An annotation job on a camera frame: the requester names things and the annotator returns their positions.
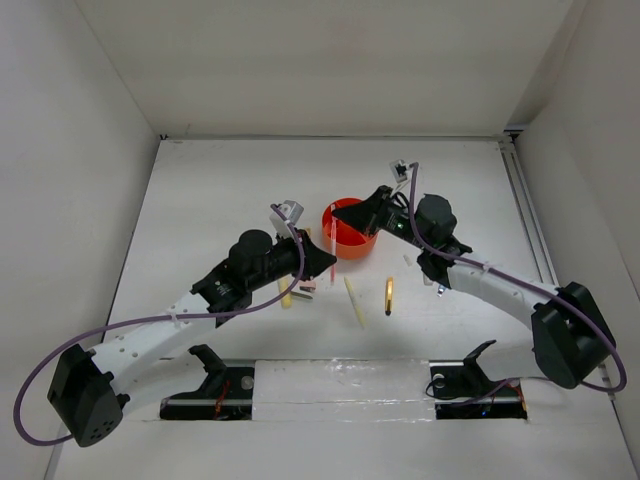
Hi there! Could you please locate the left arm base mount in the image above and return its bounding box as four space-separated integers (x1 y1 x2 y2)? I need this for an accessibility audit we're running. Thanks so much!
159 344 255 421

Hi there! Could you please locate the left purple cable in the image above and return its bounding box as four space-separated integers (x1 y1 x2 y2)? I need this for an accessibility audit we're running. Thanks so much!
13 203 307 446

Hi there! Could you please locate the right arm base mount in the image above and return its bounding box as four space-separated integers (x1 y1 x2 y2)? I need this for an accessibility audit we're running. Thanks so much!
425 340 528 420

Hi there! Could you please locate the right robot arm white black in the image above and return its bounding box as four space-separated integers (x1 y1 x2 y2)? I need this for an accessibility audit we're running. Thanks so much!
333 186 616 389

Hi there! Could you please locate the aluminium rail right side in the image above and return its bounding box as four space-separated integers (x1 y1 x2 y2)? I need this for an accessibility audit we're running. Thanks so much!
497 130 557 283

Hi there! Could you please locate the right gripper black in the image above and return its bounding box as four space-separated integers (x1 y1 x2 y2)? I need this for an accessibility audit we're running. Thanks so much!
333 185 432 251

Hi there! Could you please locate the orange round divided container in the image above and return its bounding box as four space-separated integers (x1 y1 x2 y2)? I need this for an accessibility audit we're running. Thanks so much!
321 206 377 260

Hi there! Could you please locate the thick yellow highlighter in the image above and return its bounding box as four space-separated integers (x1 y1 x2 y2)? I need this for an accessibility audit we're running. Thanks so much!
278 277 292 309

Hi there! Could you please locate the pink highlighter pen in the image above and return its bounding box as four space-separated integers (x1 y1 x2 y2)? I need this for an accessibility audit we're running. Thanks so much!
330 215 337 286

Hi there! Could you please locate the gold black pen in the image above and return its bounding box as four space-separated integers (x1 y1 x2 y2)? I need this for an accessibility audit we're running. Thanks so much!
384 277 394 316

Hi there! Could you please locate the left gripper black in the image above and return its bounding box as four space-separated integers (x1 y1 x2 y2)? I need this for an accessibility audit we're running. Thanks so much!
247 227 335 292

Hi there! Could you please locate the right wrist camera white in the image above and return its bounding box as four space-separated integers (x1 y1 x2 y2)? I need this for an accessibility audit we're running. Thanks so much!
390 159 408 184

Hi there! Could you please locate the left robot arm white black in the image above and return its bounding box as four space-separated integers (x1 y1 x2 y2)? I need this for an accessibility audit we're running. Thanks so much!
47 230 337 447

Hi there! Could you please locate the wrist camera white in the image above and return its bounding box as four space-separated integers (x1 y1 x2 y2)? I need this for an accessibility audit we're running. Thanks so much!
390 159 408 184
269 200 304 238

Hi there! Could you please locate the pink white stapler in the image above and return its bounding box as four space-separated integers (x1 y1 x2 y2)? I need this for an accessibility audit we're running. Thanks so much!
291 280 317 301

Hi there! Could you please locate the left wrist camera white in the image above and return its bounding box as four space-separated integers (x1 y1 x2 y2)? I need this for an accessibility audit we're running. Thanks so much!
269 200 304 238

